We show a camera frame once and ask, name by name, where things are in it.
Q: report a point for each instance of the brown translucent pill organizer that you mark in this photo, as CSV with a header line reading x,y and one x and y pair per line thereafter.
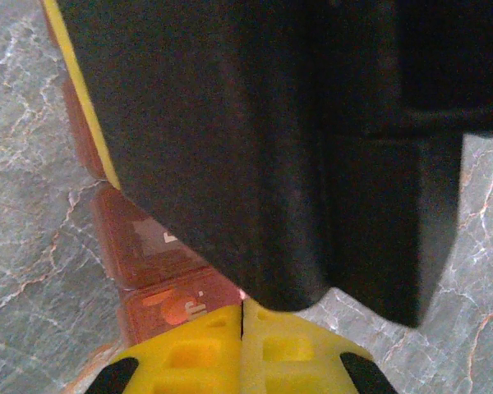
x,y
119,238

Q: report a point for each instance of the orange pill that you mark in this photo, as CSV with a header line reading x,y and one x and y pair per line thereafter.
x,y
154,300
176,315

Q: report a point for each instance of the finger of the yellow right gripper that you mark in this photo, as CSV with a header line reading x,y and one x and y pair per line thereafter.
x,y
197,123

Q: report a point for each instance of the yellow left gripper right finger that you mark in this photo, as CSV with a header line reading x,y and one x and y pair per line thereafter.
x,y
296,361

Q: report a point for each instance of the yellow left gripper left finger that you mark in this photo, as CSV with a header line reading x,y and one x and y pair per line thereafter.
x,y
189,361

